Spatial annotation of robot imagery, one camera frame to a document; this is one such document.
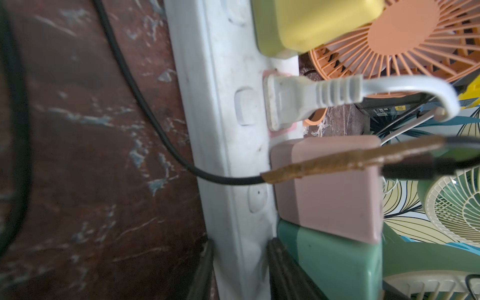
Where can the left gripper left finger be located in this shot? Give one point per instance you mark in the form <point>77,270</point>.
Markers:
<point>200,285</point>

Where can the orange mini fan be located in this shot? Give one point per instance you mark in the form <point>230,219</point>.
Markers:
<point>440,39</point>

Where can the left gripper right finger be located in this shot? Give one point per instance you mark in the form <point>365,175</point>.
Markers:
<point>288,281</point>

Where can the pink usb charger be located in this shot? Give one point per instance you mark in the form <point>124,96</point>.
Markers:
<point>346,204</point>

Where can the yellow usb charger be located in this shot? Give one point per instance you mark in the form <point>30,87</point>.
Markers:
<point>289,28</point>

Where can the white power strip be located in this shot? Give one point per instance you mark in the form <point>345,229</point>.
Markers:
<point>220,73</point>

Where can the green usb charger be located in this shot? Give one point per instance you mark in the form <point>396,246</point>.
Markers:
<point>341,268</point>

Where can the small green desk fan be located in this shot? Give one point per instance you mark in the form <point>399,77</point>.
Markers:
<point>431,237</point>

